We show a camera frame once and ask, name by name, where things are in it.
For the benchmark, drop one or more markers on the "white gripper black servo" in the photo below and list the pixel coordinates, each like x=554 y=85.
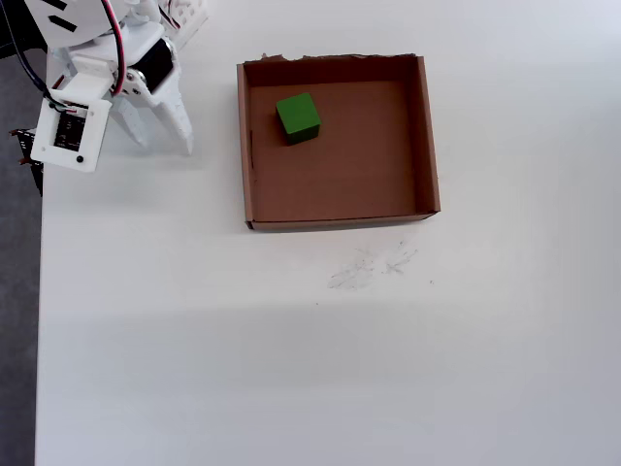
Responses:
x=161 y=68

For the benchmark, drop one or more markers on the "dark brown-edged object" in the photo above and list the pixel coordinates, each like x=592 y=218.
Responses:
x=38 y=177

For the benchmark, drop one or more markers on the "brown cardboard box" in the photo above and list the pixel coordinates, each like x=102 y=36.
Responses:
x=339 y=170

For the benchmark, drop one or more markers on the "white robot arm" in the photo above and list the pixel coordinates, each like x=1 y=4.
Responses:
x=87 y=19

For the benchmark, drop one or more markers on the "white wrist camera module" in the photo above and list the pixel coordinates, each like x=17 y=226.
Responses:
x=68 y=131

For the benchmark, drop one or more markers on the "green cube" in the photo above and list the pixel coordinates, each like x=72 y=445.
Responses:
x=297 y=116

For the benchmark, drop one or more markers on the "black flat object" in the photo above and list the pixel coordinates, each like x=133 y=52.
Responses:
x=29 y=43

